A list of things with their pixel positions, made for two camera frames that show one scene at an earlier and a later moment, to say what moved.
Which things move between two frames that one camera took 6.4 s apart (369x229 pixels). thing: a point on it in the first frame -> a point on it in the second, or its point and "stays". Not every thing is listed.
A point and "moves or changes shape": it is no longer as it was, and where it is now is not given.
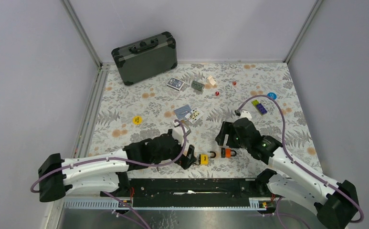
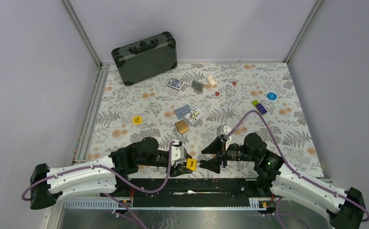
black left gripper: (190, 157) -> (179, 169)
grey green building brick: (197, 85) stays
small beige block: (212, 80) stays
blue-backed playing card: (181, 112) stays
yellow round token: (137, 119) stays
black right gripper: (226, 128) -> (216, 147)
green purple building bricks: (259, 107) stays
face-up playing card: (194, 115) stays
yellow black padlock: (204, 158) moves or changes shape
